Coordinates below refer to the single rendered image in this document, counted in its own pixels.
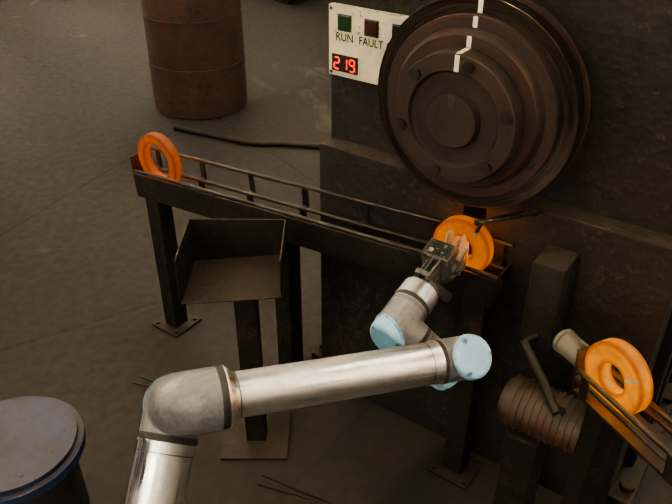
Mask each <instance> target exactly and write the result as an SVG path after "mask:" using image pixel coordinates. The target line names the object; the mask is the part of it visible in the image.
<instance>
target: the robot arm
mask: <svg viewBox="0 0 672 504"><path fill-rule="evenodd" d="M458 244H459V247H457V246H458ZM427 246H428V247H427ZM468 250H469V241H468V240H467V239H466V236H465V234H463V236H462V237H461V236H455V235H454V233H453V231H452V230H449V231H448V232H447V235H446V239H445V242H443V241H440V240H437V239H433V237H432V238H431V239H430V241H429V242H428V243H427V245H426V246H425V247H424V248H423V250H422V251H421V256H422V267H421V268H418V267H417V269H416V270H415V275H413V276H412V277H408V278H407V279H405V281H404V282H403V283H402V284H401V286H400V287H399V288H398V290H396V291H395V294H394V295H393V296H392V298H391V299H390V300H389V302H388V303H387V304H386V306H385V307H384V308H383V310H382V311H381V312H380V313H379V314H378V315H377V316H376V318H375V321H374V322H373V324H372V325H371V327H370V335H371V338H372V340H373V342H374V343H375V344H376V346H377V347H378V348H379V350H372V351H366V352H359V353H353V354H346V355H339V356H333V357H326V358H320V359H313V360H306V361H300V362H293V363H287V364H280V365H273V366H267V367H260V368H254V369H247V370H240V371H234V372H233V371H231V370H229V369H228V368H227V367H225V366H224V365H219V366H212V367H205V368H198V369H192V370H186V371H181V372H175V373H169V374H165V375H163V376H161V377H159V378H157V379H156V380H155V381H154V382H153V383H152V384H151V385H150V386H149V388H148V389H147V391H146V393H145V396H144V399H143V414H142V418H141V423H140V428H139V433H138V437H137V439H138V444H137V448H136V453H135V458H134V462H133V467H132V471H131V476H130V481H129V485H128V490H127V494H126V499H125V504H184V503H185V498H186V493H187V488H188V483H189V478H190V473H191V468H192V463H193V458H194V453H195V449H196V448H197V444H198V440H199V435H200V434H201V433H207V432H214V431H220V430H225V429H231V428H232V427H233V425H234V424H235V423H236V421H237V420H238V419H239V418H245V417H250V416H256V415H262V414H267V413H273V412H279V411H285V410H290V409H296V408H302V407H308V406H313V405H319V404H325V403H330V402H336V401H342V400H348V399H353V398H359V397H365V396H370V395H376V394H382V393H388V392H393V391H399V390H405V389H410V388H416V387H422V386H428V385H431V386H433V387H434V388H435V389H437V390H446V389H447V388H448V389H449V388H450V387H452V386H453V385H455V384H456V383H457V382H458V381H462V380H471V381H473V380H477V379H479V378H481V377H483V376H484V375H486V373H487V372H488V371H489V369H490V366H491V362H492V354H491V350H490V348H489V346H488V344H487V343H486V341H485V340H484V339H483V338H481V337H480V336H477V335H473V334H463V335H461V336H456V337H449V338H443V339H440V338H439V337H438V336H437V335H436V334H435V333H434V332H433V331H432V330H431V329H430V328H429V327H428V326H427V325H426V324H425V323H424V321H425V319H426V318H427V316H428V315H429V314H430V313H431V311H432V310H433V308H434V307H435V305H436V304H437V303H438V301H445V302H447V303H449V301H450V299H451V297H452V294H451V293H450V292H449V291H448V290H447V289H446V288H445V287H442V286H441V285H440V284H438V283H437V282H439V283H441V284H442V283H443V282H446V283H448V281H453V278H455V277H456V275H458V276H460V273H461V272H462V271H463V270H464V269H465V268H466V265H467V260H468Z"/></svg>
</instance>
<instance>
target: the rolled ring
mask: <svg viewBox="0 0 672 504"><path fill-rule="evenodd" d="M152 144H153V145H155V146H157V147H158V148H159V149H160V150H161V151H162V152H163V154H164V155H165V157H166V160H167V162H168V167H169V172H168V175H165V174H163V173H162V172H161V171H160V170H159V169H158V168H157V166H156V165H155V163H154V161H153V159H152V155H151V146H152ZM138 157H139V160H140V163H141V166H142V168H143V170H144V171H146V172H149V173H153V174H156V175H160V176H163V177H167V178H170V179H174V180H177V181H179V180H180V179H181V176H182V162H181V159H180V156H179V153H178V151H177V149H176V148H175V146H174V145H173V143H172V142H171V141H170V140H169V139H168V138H167V137H166V136H165V135H163V134H161V133H159V132H150V133H148V134H146V135H143V136H142V137H141V138H140V140H139V142H138Z"/></svg>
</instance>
